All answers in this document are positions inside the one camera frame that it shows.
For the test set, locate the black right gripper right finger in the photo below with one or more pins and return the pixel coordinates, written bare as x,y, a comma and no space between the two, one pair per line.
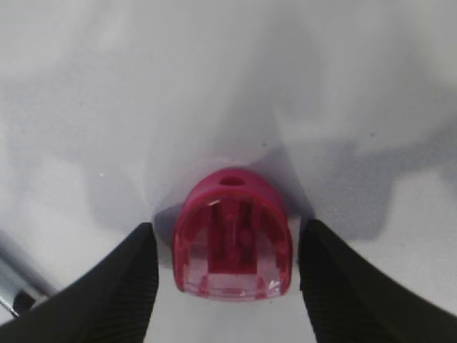
349,300

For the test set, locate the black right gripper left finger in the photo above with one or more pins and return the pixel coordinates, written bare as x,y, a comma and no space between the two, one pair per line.
113,302

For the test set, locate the pink pencil sharpener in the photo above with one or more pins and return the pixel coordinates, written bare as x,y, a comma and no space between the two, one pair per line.
231,240

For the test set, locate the clear grey right pen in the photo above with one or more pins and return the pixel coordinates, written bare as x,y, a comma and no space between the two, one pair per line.
22,287

